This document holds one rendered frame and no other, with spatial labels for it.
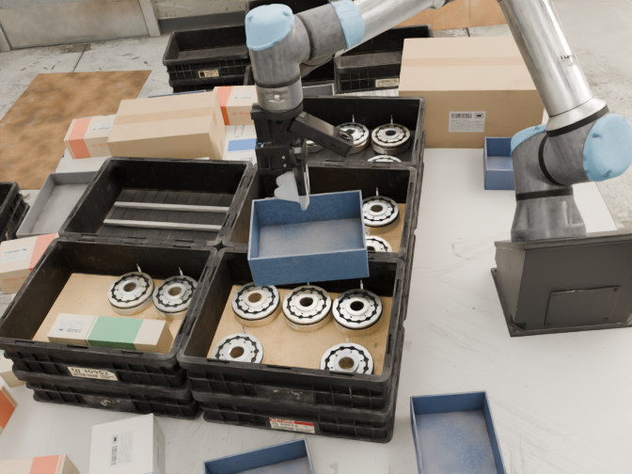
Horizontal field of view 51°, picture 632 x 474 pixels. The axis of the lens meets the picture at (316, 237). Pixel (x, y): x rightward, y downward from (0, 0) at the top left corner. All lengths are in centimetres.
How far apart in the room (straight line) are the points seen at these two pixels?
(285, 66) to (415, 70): 98
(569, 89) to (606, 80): 245
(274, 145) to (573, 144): 55
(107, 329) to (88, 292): 20
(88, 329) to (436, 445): 74
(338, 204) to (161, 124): 91
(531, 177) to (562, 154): 11
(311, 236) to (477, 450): 52
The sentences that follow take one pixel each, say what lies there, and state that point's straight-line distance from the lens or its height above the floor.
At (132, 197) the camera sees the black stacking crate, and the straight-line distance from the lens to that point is 181.
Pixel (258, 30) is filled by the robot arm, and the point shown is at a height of 146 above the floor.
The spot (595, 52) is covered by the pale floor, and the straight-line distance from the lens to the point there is 399.
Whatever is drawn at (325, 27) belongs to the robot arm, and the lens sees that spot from 108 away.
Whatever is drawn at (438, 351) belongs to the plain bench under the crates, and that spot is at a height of 70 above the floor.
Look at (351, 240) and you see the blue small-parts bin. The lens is 120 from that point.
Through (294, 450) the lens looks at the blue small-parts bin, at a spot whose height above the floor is 74.
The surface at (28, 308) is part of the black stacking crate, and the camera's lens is 154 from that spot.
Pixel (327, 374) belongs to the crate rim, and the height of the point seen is 93.
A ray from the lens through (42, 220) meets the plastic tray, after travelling 207.
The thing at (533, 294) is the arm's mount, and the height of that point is 83.
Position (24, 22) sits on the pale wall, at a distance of 480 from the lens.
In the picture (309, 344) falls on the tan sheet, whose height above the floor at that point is 83.
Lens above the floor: 190
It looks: 44 degrees down
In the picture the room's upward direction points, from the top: 8 degrees counter-clockwise
